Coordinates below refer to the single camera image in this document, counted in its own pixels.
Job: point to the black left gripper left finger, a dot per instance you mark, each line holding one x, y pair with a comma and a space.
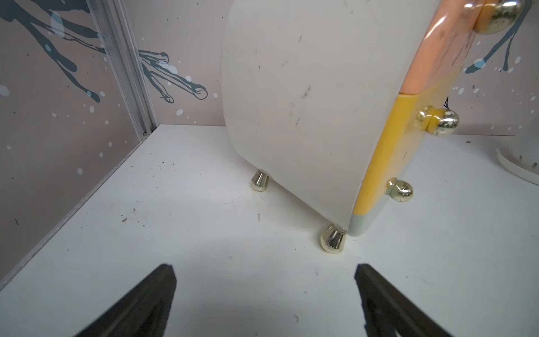
144, 311

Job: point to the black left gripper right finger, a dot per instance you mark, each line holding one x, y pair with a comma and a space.
387, 311

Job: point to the white round drawer cabinet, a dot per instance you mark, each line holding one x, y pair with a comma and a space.
307, 88

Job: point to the orange top drawer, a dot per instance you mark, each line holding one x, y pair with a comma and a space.
449, 37

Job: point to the grey-green bottom drawer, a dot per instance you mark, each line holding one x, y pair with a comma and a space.
397, 190

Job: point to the white ceramic utensil cup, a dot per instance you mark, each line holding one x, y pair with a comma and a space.
521, 156

